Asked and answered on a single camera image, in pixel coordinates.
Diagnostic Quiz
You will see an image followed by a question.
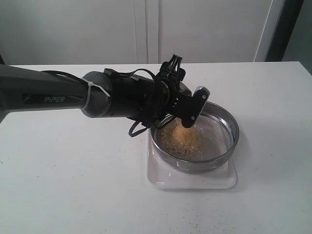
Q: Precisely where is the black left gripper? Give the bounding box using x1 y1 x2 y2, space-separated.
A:
141 80 209 128

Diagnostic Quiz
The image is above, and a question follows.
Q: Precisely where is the rice and millet grain mix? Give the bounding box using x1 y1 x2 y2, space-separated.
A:
156 118 200 156

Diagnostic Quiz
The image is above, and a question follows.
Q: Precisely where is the stainless steel cup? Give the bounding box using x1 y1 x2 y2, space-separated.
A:
154 82 192 129

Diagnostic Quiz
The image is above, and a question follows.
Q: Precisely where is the round stainless steel sieve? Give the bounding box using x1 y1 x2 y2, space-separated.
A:
150 101 239 174

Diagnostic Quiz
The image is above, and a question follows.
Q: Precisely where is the white square tray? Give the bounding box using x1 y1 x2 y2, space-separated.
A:
146 131 237 190

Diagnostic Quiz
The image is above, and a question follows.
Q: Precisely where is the white zip tie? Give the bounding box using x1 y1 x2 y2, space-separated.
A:
81 77 110 110

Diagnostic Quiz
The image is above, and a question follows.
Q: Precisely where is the white cabinet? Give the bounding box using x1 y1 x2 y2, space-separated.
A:
0 0 284 65

